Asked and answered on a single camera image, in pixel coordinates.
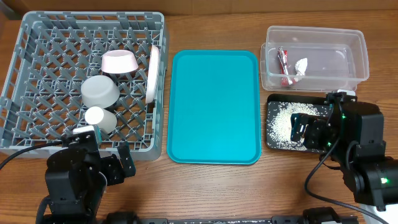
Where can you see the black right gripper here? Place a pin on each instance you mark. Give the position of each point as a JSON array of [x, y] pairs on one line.
[[310, 132]]

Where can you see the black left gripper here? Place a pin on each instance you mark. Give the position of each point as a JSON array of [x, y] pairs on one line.
[[117, 175]]

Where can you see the pile of rice grains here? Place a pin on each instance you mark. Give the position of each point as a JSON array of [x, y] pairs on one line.
[[278, 125]]

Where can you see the white cup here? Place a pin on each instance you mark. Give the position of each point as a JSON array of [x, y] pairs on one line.
[[104, 119]]

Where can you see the red foil snack wrapper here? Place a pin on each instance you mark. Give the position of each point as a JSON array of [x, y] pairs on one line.
[[282, 56]]

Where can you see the white napkin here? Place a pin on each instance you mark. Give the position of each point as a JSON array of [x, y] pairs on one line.
[[301, 66]]

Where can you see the grey bowl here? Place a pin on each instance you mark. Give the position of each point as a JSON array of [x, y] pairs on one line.
[[99, 90]]

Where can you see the large white round plate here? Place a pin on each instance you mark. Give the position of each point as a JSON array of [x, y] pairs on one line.
[[152, 74]]

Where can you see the pink bowl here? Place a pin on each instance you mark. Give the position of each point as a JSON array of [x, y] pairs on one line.
[[118, 62]]

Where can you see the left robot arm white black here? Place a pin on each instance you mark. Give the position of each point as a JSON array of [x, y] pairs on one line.
[[77, 177]]

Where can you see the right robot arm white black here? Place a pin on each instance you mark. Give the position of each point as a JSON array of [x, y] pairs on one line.
[[352, 135]]

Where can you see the black waste tray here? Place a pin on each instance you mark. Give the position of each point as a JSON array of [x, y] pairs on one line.
[[299, 99]]

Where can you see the clear plastic storage bin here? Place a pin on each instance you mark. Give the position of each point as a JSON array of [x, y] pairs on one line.
[[337, 58]]

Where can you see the teal plastic tray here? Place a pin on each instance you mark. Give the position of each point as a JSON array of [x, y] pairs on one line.
[[214, 108]]

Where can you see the grey plastic dish rack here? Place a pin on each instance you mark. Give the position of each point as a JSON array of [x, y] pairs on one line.
[[55, 53]]

